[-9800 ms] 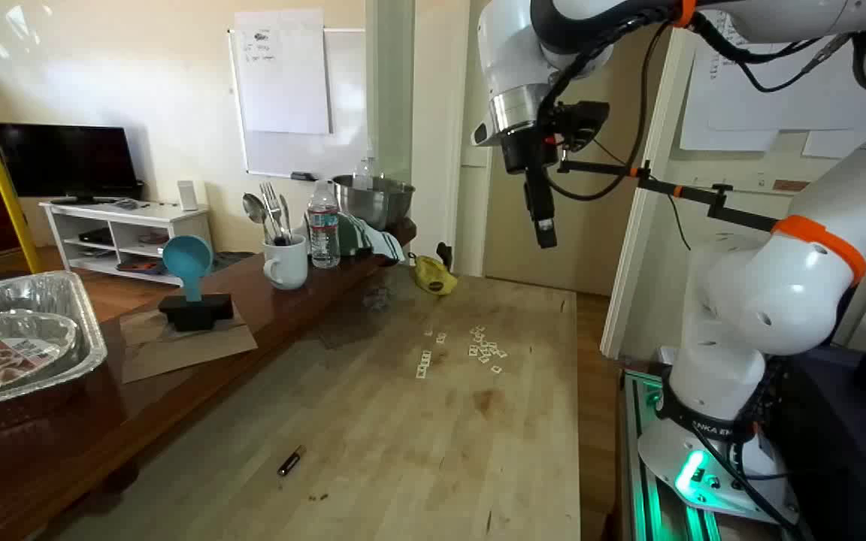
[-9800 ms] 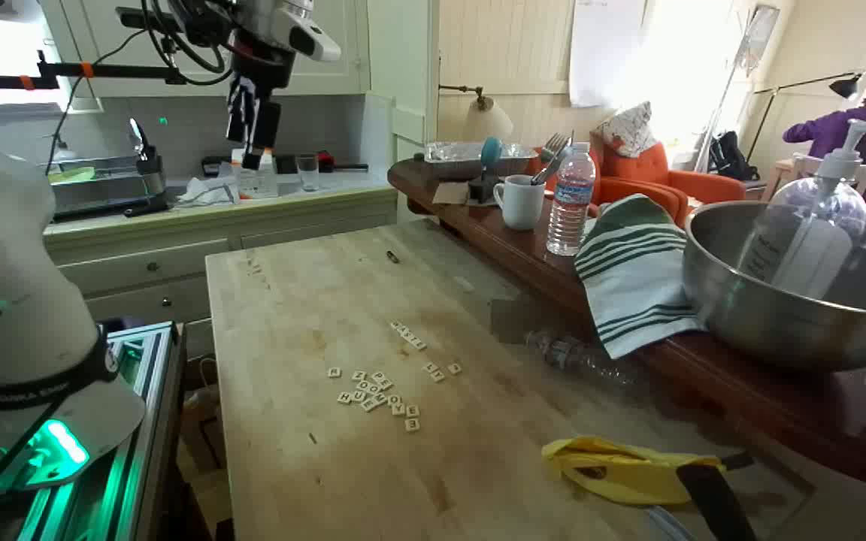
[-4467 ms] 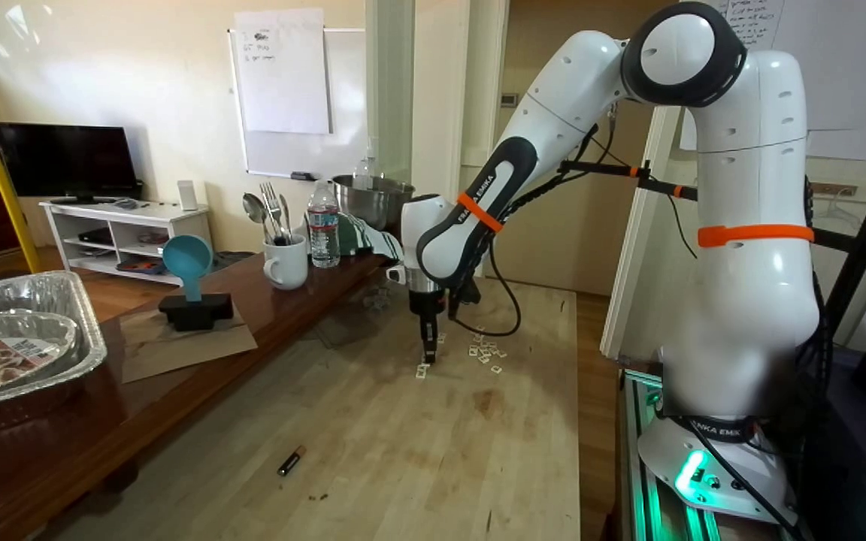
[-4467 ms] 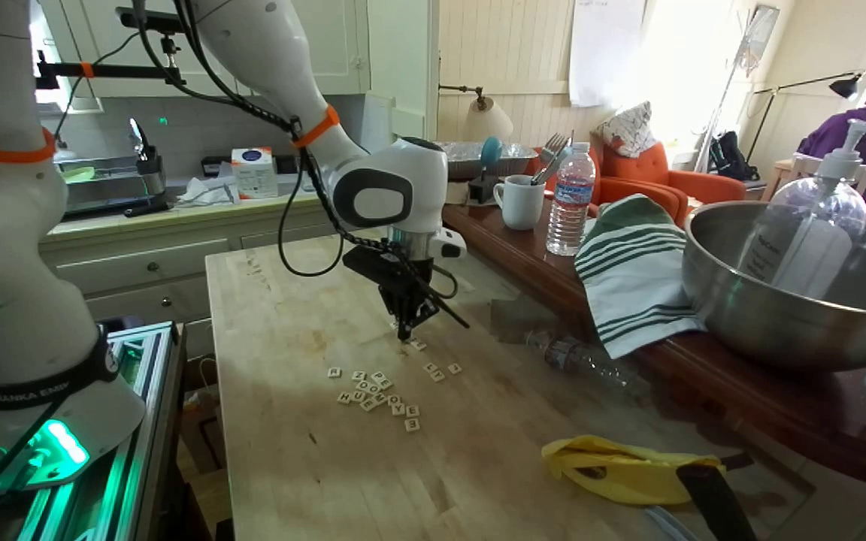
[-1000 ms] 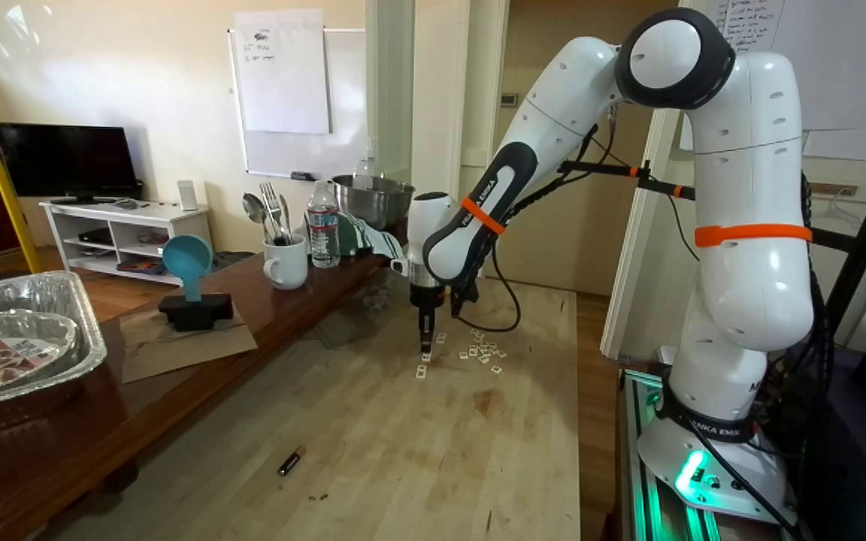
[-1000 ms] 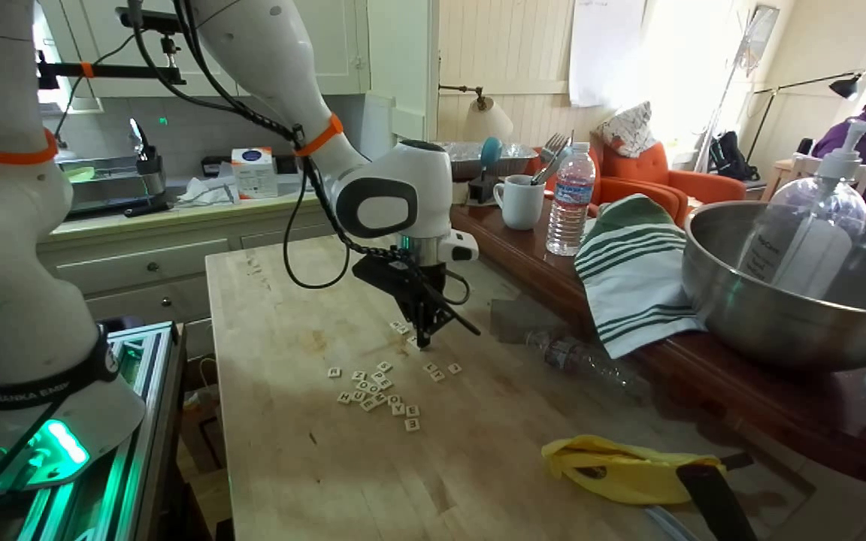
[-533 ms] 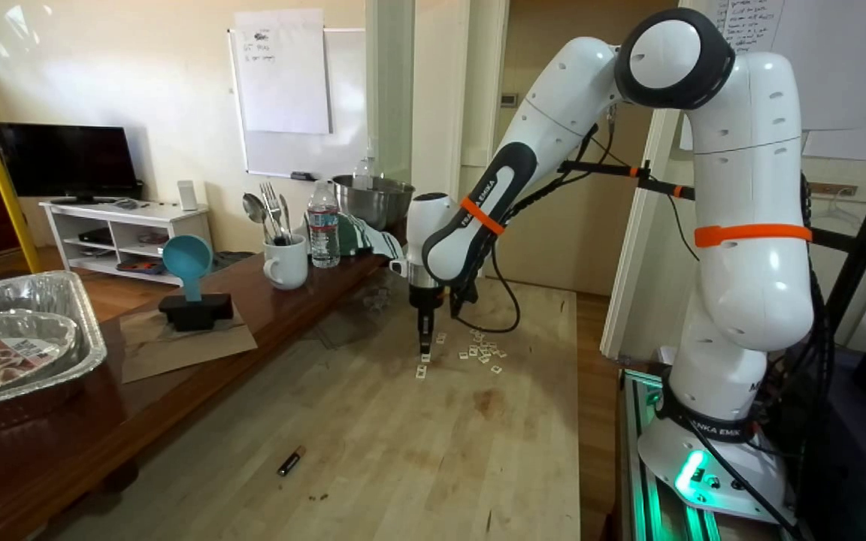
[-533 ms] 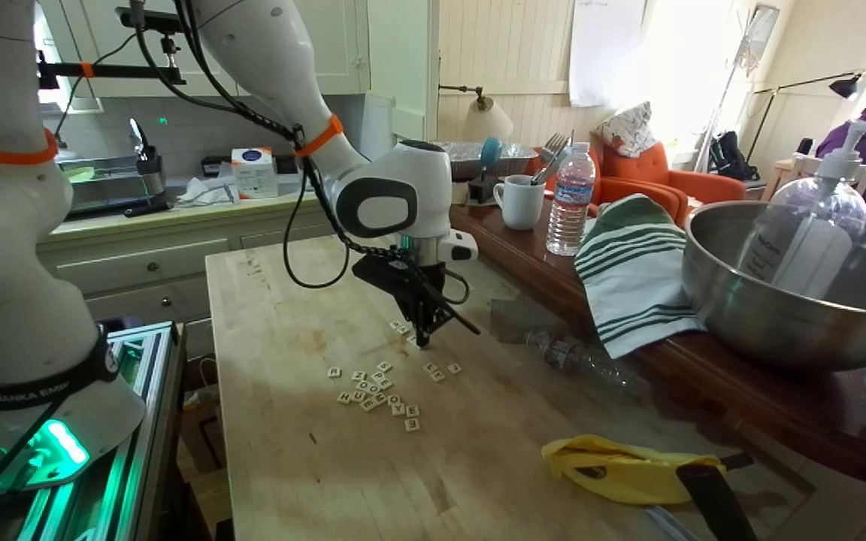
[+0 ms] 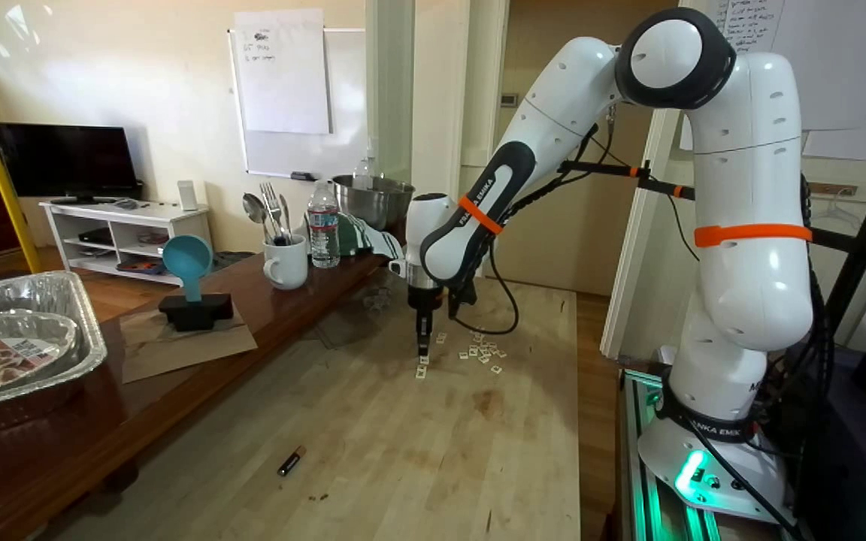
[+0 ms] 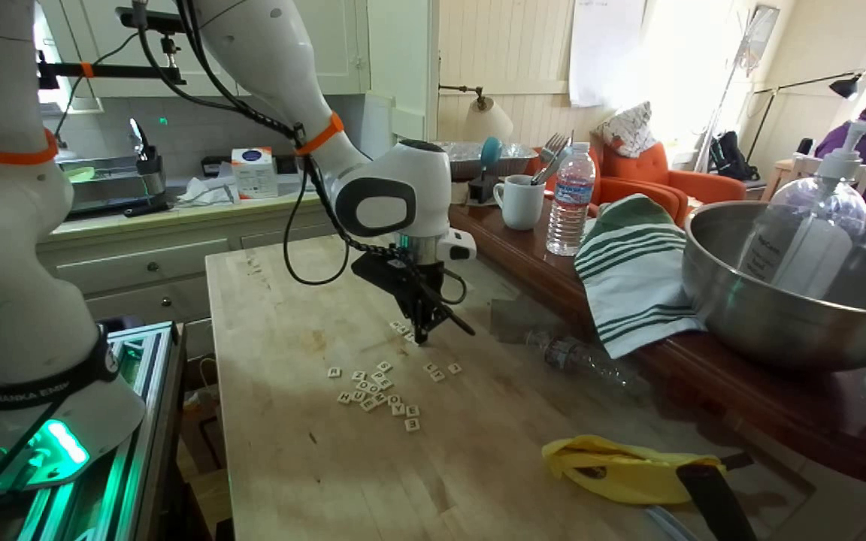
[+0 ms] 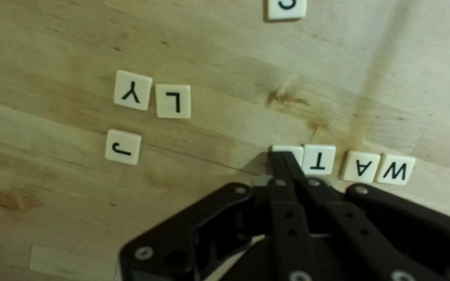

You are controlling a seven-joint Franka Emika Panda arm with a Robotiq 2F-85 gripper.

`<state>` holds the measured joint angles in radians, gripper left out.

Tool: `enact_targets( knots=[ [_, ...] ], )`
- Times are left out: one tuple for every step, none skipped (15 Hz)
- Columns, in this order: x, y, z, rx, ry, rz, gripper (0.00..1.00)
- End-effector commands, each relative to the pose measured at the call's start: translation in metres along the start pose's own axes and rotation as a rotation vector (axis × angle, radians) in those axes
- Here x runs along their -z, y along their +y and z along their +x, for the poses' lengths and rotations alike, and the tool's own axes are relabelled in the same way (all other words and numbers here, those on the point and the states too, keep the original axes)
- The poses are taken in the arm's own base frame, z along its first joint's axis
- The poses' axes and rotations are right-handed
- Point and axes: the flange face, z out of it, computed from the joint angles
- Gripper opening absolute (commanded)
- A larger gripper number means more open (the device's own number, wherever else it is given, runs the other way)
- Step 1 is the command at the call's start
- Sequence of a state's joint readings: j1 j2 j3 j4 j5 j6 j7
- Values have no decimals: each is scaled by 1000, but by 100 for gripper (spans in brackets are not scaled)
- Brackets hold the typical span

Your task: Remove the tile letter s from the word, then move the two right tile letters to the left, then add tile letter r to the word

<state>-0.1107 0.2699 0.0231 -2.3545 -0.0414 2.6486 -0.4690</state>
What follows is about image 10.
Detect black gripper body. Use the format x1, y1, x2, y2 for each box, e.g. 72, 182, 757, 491
382, 256, 449, 310

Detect white ceramic mug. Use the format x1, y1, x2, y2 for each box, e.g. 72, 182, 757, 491
491, 171, 546, 234

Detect aluminium foil tray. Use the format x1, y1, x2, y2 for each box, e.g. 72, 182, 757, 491
449, 137, 536, 180

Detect crushed clear plastic bottle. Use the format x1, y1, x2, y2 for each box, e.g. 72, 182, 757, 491
521, 329, 647, 388

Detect clear plastic water bottle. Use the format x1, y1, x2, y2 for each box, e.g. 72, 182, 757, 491
543, 140, 598, 257

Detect white desk lamp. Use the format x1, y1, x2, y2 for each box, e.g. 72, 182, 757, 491
439, 82, 517, 145

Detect metal utensils in mug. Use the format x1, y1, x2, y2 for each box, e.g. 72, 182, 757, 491
531, 131, 573, 189

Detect white tape roll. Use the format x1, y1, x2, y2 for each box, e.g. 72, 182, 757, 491
228, 145, 280, 199

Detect green striped dish towel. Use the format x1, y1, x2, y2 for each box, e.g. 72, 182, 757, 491
573, 193, 710, 361

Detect white crumpled rags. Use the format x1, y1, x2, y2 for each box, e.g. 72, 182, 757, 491
174, 175, 246, 207

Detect orange armchair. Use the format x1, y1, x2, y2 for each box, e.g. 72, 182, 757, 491
527, 131, 751, 228

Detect patterned pillow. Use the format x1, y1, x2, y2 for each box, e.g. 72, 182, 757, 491
602, 100, 668, 158

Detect white drawer cabinet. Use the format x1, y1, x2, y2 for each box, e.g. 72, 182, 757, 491
38, 193, 356, 334

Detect dark wooden counter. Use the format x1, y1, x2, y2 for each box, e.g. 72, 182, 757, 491
444, 155, 866, 495

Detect black bag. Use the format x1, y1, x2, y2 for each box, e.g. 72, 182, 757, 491
706, 129, 757, 182

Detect large steel mixing bowl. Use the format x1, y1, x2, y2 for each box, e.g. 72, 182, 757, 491
681, 199, 866, 377

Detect clear pump sanitizer bottle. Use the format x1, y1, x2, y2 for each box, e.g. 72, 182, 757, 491
733, 117, 866, 301

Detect black floor lamp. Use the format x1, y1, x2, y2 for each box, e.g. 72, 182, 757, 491
745, 68, 866, 168

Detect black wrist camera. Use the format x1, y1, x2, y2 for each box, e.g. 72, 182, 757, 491
349, 249, 399, 295

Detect white wall cabinet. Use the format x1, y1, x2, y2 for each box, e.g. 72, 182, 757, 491
286, 0, 375, 100

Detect white wall paper sheet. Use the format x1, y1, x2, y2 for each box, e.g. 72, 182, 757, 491
563, 0, 650, 111

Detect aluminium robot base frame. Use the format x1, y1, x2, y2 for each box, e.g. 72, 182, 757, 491
0, 317, 186, 541

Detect black handle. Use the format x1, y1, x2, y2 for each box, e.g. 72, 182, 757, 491
673, 459, 762, 541

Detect black camera on stand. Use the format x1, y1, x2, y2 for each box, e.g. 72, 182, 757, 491
113, 4, 197, 64

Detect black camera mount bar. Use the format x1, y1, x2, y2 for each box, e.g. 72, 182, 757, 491
36, 48, 191, 92

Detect hanging wall picture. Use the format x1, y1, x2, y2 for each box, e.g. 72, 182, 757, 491
732, 0, 784, 78

